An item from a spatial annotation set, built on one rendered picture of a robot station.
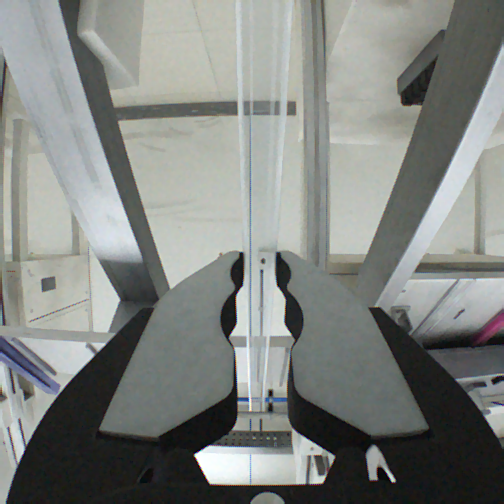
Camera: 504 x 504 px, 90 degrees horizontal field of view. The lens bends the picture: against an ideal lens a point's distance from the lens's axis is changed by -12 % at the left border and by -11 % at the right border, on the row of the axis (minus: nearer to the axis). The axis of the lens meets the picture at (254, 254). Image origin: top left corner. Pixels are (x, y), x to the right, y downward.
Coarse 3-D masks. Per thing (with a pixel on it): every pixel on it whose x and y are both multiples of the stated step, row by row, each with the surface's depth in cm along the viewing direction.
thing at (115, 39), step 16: (80, 0) 12; (96, 0) 12; (112, 0) 13; (128, 0) 15; (144, 0) 17; (80, 16) 12; (96, 16) 12; (112, 16) 13; (128, 16) 15; (80, 32) 12; (96, 32) 12; (112, 32) 13; (128, 32) 15; (0, 48) 12; (96, 48) 13; (112, 48) 14; (128, 48) 16; (112, 64) 15; (128, 64) 16; (112, 80) 16; (128, 80) 17
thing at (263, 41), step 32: (256, 0) 6; (288, 0) 6; (256, 32) 6; (288, 32) 6; (256, 64) 7; (288, 64) 7; (256, 96) 7; (256, 128) 8; (256, 160) 9; (256, 192) 10; (256, 224) 11; (256, 256) 12; (256, 288) 13; (256, 320) 15; (256, 352) 18; (256, 384) 22
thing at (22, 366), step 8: (0, 344) 20; (8, 344) 21; (0, 352) 20; (8, 352) 21; (16, 352) 22; (0, 360) 22; (8, 360) 21; (16, 360) 22; (24, 360) 23; (16, 368) 23; (24, 368) 23; (32, 368) 24; (24, 376) 24; (32, 376) 24; (40, 376) 25; (48, 376) 26; (40, 384) 25; (48, 384) 26; (56, 384) 27; (48, 392) 27; (56, 392) 27
